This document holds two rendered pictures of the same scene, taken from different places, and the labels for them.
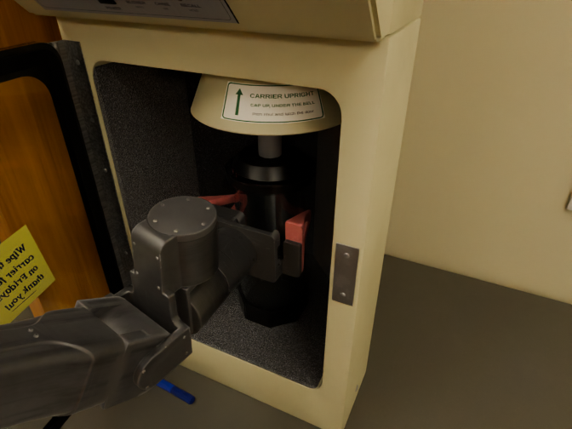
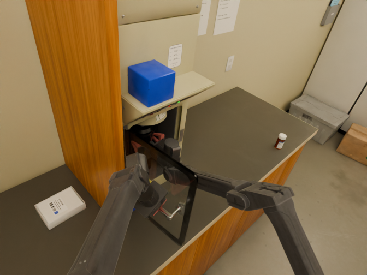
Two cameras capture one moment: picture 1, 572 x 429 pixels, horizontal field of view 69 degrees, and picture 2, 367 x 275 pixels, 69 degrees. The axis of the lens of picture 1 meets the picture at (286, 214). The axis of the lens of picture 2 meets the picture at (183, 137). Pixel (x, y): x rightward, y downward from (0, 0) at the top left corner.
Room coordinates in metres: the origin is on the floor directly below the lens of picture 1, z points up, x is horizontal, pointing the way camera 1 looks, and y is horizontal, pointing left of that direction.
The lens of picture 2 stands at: (0.05, 0.82, 1.94)
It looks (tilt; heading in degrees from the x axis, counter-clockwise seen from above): 39 degrees down; 285
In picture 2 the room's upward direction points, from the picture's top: 8 degrees clockwise
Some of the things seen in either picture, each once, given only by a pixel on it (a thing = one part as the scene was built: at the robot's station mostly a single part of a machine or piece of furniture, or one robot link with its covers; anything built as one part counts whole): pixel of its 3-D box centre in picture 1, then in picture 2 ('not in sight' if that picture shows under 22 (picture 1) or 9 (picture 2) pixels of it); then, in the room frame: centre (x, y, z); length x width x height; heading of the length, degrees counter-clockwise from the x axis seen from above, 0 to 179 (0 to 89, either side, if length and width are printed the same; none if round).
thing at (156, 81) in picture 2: not in sight; (151, 82); (0.35, 0.18, 1.56); 0.10 x 0.10 x 0.09; 64
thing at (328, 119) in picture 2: not in sight; (314, 119); (-0.75, -2.40, 0.17); 0.60 x 0.42 x 0.33; 152
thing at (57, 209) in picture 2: not in sight; (60, 206); (0.67, 0.34, 0.96); 0.16 x 0.12 x 0.04; 65
